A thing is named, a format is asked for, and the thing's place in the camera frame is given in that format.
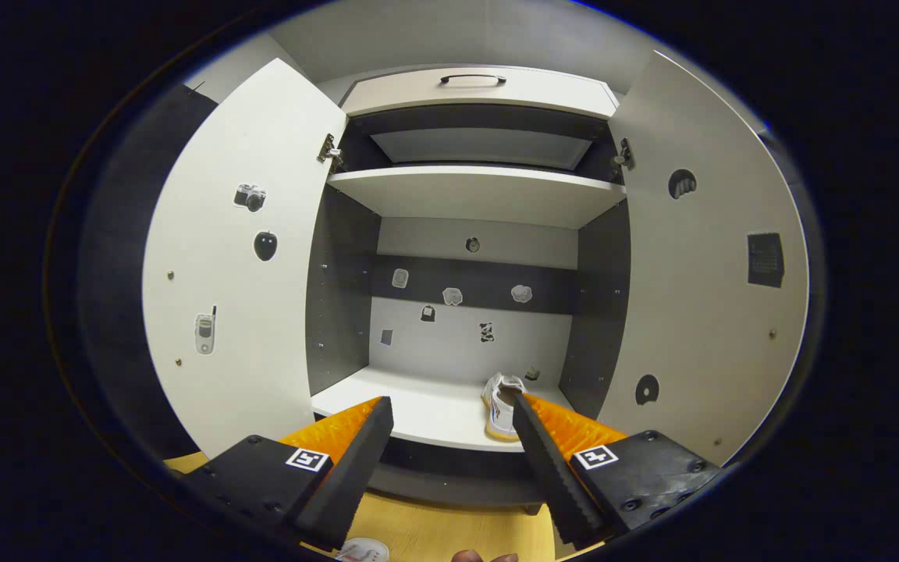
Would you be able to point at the white door with cat sticker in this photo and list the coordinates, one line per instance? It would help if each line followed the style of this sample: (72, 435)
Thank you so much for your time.
(699, 336)

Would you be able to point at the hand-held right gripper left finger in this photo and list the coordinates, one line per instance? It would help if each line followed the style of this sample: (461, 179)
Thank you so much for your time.
(352, 476)

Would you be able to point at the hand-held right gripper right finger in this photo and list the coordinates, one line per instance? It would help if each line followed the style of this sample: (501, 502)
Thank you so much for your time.
(551, 476)

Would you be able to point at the white door with phone sticker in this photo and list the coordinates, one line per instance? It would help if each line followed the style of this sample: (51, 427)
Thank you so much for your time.
(223, 375)

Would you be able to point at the white cabinet drawer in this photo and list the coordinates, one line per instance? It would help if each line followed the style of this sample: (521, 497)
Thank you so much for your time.
(403, 95)

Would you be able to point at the white shoe cabinet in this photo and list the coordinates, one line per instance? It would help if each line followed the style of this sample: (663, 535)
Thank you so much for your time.
(434, 406)

